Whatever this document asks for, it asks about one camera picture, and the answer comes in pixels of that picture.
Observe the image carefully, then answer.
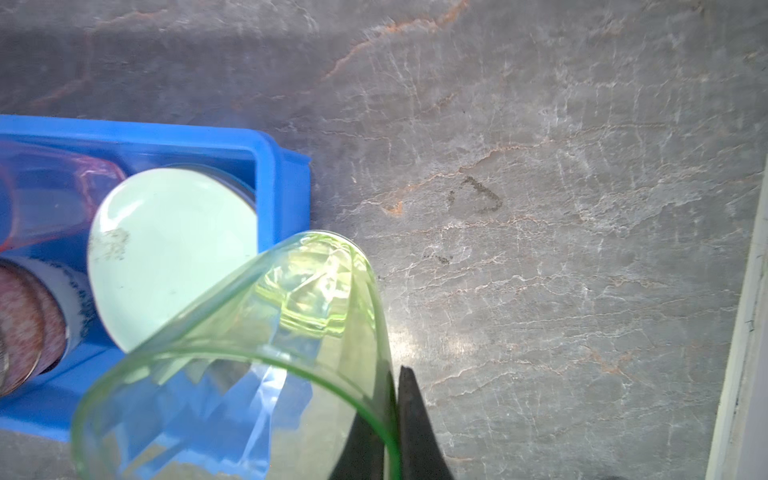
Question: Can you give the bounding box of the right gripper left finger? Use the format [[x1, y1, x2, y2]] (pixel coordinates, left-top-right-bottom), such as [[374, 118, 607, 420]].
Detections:
[[329, 414, 384, 480]]

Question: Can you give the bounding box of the mint green flower plate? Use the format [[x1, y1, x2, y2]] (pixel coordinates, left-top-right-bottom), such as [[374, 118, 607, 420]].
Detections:
[[87, 164, 258, 352]]

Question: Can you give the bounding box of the blue plastic bin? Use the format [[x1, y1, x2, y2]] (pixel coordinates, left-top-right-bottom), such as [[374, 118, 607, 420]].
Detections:
[[1, 115, 311, 442]]

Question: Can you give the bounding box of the pink transparent cup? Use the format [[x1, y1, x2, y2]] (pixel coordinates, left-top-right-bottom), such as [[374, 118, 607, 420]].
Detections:
[[1, 140, 126, 251]]

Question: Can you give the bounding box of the green transparent cup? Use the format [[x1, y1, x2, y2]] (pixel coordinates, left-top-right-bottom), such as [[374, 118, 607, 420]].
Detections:
[[71, 231, 402, 479]]

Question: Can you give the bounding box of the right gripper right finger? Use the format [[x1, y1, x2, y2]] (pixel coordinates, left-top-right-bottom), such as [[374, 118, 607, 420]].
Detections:
[[397, 366, 454, 480]]

